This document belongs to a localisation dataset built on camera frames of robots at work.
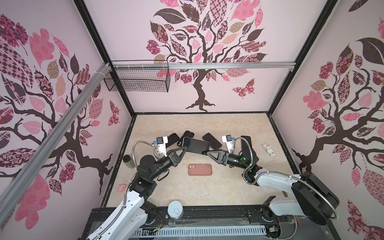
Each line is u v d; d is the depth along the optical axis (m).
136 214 0.60
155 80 0.82
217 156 0.71
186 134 1.07
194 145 1.62
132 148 1.00
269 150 0.96
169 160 0.62
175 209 0.71
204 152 0.74
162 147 0.63
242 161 0.65
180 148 0.67
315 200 0.42
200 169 0.91
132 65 0.91
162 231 0.70
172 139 1.06
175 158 0.62
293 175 0.49
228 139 0.70
